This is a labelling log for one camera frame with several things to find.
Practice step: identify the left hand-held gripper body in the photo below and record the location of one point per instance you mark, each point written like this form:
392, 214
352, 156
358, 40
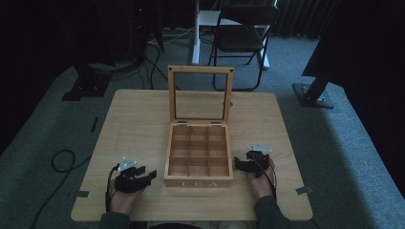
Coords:
127, 183

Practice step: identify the black stand base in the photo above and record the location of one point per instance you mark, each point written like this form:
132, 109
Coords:
87, 86

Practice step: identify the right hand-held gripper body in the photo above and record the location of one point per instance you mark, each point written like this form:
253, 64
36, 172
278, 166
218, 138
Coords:
258, 157

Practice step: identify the black stand with metal base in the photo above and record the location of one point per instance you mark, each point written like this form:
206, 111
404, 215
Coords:
313, 95

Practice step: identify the person's left hand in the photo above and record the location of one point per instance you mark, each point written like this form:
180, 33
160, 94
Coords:
122, 202

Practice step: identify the black folding chair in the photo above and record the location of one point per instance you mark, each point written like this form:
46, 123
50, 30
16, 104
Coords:
239, 37

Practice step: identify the person's right hand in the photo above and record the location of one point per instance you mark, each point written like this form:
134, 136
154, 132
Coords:
263, 186

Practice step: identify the grey tape piece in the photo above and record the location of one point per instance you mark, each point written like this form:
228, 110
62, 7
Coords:
304, 190
82, 193

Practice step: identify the black tape strip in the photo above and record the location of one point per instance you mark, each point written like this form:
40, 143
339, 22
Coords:
94, 124

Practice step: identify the wooden tea box with lid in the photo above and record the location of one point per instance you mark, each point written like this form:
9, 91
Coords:
198, 183

